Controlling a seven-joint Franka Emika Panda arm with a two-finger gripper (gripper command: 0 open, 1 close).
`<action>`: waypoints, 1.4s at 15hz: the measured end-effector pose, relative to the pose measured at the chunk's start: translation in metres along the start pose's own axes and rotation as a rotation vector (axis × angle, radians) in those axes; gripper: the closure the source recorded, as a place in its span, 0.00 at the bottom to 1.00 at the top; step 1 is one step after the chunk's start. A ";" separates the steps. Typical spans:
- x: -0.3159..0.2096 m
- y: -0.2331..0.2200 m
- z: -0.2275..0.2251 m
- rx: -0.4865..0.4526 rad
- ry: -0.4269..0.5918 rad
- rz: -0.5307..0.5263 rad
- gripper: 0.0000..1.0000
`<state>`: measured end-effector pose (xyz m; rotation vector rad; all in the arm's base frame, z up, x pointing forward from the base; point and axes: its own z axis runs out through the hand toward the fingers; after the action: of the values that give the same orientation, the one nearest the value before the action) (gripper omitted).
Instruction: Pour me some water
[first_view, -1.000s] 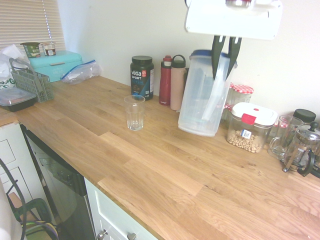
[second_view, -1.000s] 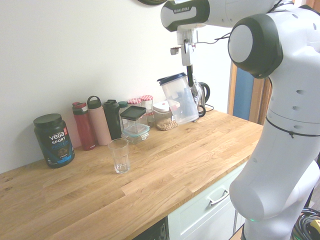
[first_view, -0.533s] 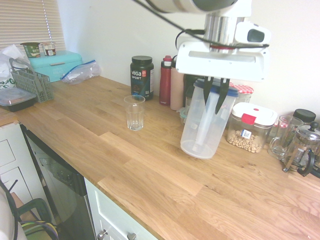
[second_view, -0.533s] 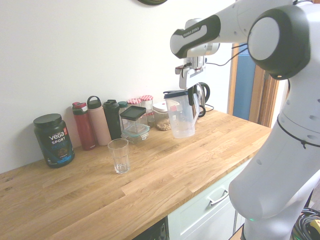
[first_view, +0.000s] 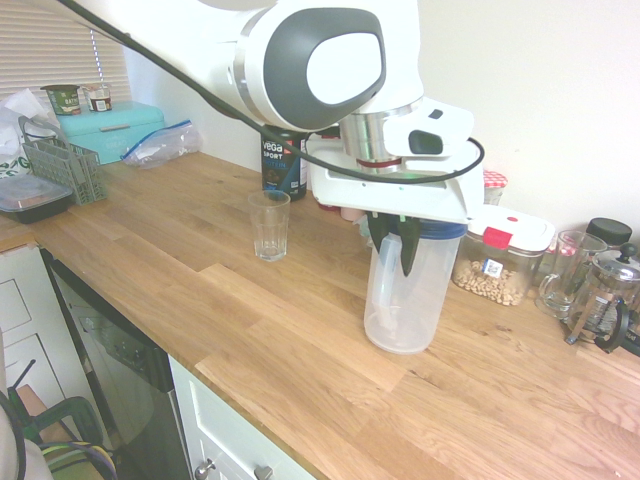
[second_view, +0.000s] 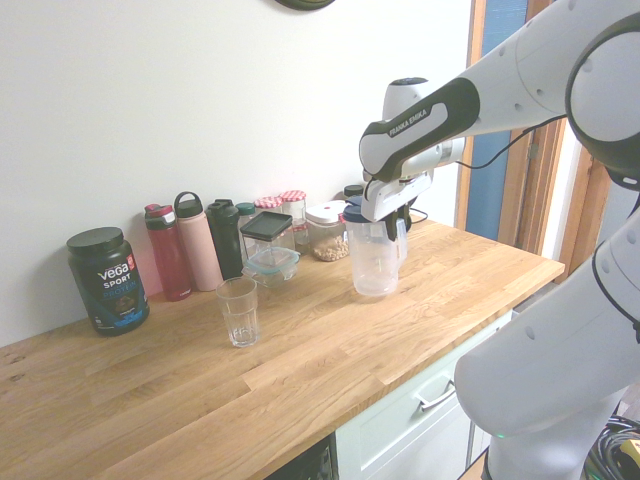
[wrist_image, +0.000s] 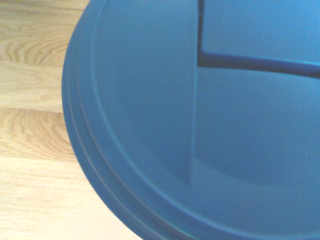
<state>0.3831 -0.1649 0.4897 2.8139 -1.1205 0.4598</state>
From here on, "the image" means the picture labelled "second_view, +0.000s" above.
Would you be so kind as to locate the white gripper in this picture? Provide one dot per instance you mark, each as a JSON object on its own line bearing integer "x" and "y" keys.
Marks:
{"x": 395, "y": 197}

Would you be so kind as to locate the clear pitcher with blue lid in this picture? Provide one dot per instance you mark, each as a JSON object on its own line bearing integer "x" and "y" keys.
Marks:
{"x": 375, "y": 265}

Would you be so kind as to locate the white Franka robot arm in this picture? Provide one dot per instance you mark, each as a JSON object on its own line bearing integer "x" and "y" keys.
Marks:
{"x": 525, "y": 60}

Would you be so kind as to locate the pink water bottle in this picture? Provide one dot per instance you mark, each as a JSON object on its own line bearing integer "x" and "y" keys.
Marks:
{"x": 200, "y": 245}

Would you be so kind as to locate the dark red water bottle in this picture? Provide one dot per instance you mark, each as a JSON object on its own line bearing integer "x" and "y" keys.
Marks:
{"x": 170, "y": 255}

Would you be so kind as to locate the black lidded glass jar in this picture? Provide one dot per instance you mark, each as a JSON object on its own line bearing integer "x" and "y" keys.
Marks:
{"x": 353, "y": 191}

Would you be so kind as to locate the cereal container with white lid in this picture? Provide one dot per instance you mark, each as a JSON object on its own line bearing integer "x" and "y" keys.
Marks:
{"x": 327, "y": 235}

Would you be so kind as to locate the red checked lid jar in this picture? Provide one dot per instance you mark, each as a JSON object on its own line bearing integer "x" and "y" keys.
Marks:
{"x": 294, "y": 205}
{"x": 301, "y": 240}
{"x": 269, "y": 204}

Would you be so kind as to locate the blue door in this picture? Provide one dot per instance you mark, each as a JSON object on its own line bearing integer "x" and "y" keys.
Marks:
{"x": 492, "y": 190}

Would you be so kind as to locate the square container with black lid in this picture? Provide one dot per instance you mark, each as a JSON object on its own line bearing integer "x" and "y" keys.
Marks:
{"x": 267, "y": 230}

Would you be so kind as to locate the glass container with teal lid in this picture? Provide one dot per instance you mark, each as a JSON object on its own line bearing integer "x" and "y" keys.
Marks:
{"x": 272, "y": 267}

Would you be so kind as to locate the green lidded glass jar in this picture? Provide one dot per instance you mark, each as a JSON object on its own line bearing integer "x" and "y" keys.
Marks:
{"x": 246, "y": 212}

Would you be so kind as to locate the black shaker bottle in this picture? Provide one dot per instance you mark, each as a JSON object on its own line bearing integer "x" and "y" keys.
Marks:
{"x": 225, "y": 240}

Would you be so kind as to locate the clear faceted drinking glass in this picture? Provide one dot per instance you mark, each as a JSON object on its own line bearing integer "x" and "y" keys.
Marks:
{"x": 239, "y": 310}

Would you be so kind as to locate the white drawer cabinet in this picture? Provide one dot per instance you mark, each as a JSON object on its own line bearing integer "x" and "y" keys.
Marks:
{"x": 400, "y": 430}

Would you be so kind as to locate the black dishwasher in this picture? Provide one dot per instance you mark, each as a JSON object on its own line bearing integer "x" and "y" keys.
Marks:
{"x": 305, "y": 460}

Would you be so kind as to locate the black Vega protein tub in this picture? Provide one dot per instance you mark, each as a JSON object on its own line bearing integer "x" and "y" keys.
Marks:
{"x": 107, "y": 285}

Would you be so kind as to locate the wooden door frame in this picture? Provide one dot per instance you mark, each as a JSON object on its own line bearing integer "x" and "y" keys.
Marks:
{"x": 530, "y": 200}

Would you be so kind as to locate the dark round wall object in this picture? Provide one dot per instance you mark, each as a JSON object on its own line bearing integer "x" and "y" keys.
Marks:
{"x": 305, "y": 4}

